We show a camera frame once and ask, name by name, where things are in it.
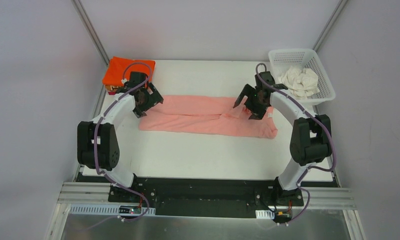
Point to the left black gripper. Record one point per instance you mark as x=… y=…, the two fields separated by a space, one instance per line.
x=148 y=99

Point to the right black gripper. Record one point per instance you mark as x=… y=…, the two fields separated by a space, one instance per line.
x=249 y=103

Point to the pink t-shirt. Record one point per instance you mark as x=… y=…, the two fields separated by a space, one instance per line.
x=207 y=115

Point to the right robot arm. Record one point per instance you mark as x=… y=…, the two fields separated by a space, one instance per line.
x=310 y=141

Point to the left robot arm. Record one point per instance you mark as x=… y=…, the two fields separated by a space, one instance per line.
x=97 y=143

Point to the orange folded t-shirt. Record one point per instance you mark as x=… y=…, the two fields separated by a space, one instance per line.
x=117 y=65

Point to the white plastic basket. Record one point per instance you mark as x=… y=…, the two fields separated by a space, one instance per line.
x=282 y=59

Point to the white crumpled t-shirt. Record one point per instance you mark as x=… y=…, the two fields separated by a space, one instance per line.
x=301 y=82

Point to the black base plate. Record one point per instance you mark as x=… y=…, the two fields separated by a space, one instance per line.
x=216 y=198

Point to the right white cable duct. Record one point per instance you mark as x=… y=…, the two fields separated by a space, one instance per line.
x=265 y=214

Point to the white cable duct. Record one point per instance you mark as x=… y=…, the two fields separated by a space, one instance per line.
x=265 y=214
x=111 y=210

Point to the aluminium rail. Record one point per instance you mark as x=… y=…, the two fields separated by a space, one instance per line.
x=331 y=198

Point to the left corner frame post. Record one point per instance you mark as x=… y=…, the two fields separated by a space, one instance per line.
x=78 y=5

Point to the corner frame post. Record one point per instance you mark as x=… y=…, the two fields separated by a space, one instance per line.
x=78 y=5
x=341 y=4

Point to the left white cable duct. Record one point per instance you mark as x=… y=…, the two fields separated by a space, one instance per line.
x=111 y=210

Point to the right corner frame post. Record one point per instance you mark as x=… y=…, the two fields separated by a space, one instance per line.
x=341 y=4

